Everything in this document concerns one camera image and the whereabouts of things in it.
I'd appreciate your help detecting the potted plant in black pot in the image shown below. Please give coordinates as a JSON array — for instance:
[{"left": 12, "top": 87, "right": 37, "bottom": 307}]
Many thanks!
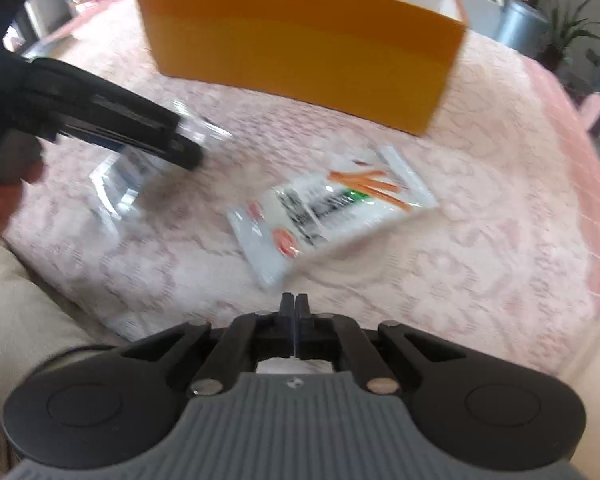
[{"left": 534, "top": 0, "right": 600, "bottom": 74}]

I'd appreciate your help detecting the cream cloth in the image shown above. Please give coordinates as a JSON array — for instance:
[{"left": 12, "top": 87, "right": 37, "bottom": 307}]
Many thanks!
[
  {"left": 562, "top": 305, "right": 600, "bottom": 480},
  {"left": 0, "top": 240, "right": 126, "bottom": 461}
]

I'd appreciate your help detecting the pink space heater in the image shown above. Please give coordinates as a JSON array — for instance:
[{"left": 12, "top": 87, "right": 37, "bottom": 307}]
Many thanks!
[{"left": 577, "top": 92, "right": 600, "bottom": 139}]

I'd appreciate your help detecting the white spicy strip packet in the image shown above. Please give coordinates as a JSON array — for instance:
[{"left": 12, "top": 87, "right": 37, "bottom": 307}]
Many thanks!
[{"left": 226, "top": 145, "right": 440, "bottom": 289}]

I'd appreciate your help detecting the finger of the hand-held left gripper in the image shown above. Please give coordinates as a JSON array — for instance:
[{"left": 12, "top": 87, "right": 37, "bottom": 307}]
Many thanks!
[
  {"left": 55, "top": 119, "right": 204, "bottom": 172},
  {"left": 30, "top": 56, "right": 182, "bottom": 133}
]

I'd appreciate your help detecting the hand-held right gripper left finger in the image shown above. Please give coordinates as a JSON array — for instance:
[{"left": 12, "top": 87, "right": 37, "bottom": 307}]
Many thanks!
[{"left": 120, "top": 293, "right": 297, "bottom": 395}]

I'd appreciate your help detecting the orange cardboard box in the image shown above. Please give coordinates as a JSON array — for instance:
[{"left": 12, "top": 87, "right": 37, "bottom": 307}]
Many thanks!
[{"left": 136, "top": 0, "right": 469, "bottom": 137}]

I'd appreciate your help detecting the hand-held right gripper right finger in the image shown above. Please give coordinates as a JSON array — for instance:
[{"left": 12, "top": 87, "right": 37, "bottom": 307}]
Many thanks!
[{"left": 296, "top": 294, "right": 468, "bottom": 395}]

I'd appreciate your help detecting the clear box of white balls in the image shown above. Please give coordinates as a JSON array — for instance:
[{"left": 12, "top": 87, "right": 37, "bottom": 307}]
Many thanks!
[{"left": 87, "top": 100, "right": 234, "bottom": 227}]

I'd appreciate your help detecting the grey pedal trash can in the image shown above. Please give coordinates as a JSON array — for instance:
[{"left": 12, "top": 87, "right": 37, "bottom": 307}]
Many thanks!
[{"left": 492, "top": 0, "right": 549, "bottom": 59}]

